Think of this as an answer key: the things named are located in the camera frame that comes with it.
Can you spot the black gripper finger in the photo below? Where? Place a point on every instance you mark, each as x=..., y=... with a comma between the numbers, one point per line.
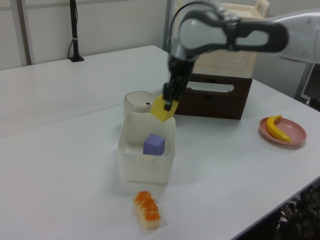
x=179, y=91
x=168, y=97

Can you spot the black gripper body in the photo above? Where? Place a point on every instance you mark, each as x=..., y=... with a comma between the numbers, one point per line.
x=180, y=70

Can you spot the yellow cube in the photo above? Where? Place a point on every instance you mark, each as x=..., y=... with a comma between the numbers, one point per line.
x=160, y=111

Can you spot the purple cube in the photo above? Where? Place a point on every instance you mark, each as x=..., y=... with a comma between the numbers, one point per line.
x=153, y=146

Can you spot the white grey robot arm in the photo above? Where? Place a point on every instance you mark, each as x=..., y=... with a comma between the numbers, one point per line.
x=240, y=32

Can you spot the dark brown wooden drawer box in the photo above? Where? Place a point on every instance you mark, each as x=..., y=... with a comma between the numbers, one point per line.
x=220, y=105

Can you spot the white plastic box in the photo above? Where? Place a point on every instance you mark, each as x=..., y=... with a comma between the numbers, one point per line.
x=146, y=170

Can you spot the beige small lidded bin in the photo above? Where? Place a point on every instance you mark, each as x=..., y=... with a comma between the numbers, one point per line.
x=137, y=102

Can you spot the cream toy cabinet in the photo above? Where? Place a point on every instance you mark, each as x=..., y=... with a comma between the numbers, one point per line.
x=225, y=62

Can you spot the yellow banana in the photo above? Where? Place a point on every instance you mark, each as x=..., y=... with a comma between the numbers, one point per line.
x=273, y=128

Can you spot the black pole with base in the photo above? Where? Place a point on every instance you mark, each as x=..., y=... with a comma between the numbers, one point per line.
x=74, y=32

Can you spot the orange white toy sushi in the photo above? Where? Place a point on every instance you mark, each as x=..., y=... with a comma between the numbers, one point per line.
x=147, y=211

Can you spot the pink plate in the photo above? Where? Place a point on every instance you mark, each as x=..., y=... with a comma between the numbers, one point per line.
x=295, y=132

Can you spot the grey metal frame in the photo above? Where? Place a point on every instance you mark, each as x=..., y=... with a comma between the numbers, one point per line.
x=306, y=80

